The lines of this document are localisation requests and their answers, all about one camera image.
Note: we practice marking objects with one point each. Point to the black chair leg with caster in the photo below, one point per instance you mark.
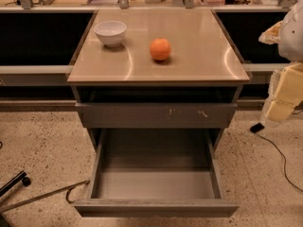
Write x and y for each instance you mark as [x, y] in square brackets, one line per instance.
[20, 177]

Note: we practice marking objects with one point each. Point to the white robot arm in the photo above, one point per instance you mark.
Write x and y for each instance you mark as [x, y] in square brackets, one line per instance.
[288, 35]

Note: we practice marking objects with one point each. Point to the metal rod with hook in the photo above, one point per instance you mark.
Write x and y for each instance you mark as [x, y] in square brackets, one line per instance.
[66, 189]

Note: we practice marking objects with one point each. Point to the grey drawer cabinet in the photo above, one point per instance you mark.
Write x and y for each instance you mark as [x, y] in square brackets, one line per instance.
[157, 68]

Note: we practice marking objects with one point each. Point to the orange fruit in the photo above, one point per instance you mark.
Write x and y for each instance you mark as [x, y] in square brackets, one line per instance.
[160, 49]

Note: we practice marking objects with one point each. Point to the grey top drawer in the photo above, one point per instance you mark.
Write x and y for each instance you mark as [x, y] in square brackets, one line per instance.
[156, 115]

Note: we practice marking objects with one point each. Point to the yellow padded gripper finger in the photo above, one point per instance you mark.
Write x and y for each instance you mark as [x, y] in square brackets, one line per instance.
[285, 92]

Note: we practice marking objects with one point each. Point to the black power adapter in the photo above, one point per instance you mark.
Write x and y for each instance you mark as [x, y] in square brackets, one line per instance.
[257, 128]

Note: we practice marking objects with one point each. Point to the white ceramic bowl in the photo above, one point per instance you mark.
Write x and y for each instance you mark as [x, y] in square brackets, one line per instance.
[110, 33]

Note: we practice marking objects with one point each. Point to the grey drawer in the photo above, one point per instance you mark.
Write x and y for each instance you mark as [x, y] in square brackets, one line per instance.
[149, 173]
[156, 115]

